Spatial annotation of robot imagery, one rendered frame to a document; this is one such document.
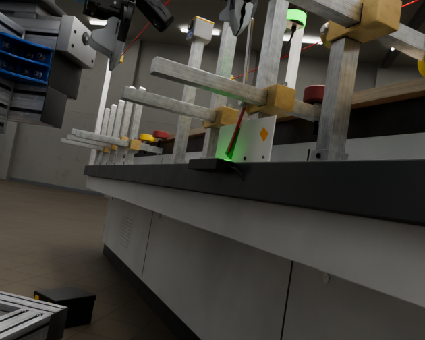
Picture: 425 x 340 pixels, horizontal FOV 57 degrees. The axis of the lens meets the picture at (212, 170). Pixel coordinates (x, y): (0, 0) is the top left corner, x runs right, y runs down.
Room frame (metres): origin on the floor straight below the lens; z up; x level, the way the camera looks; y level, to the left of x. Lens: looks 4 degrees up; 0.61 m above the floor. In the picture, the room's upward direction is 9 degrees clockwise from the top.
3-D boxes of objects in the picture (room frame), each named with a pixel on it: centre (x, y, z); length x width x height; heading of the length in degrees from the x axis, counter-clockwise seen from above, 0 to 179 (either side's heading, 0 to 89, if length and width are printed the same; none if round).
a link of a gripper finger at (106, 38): (0.70, 0.23, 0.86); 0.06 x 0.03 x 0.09; 115
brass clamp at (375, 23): (0.66, -0.21, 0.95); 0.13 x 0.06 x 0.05; 25
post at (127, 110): (2.26, 0.54, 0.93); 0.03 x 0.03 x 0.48; 25
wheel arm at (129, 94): (1.07, 0.06, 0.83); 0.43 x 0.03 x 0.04; 115
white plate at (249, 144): (0.92, -0.06, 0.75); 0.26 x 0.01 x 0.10; 25
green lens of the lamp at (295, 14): (0.92, -0.13, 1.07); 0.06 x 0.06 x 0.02
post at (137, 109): (2.04, 0.44, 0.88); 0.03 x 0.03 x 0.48; 25
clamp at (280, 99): (0.88, -0.10, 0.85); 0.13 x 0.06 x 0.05; 25
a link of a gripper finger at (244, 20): (0.92, 0.00, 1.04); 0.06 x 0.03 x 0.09; 45
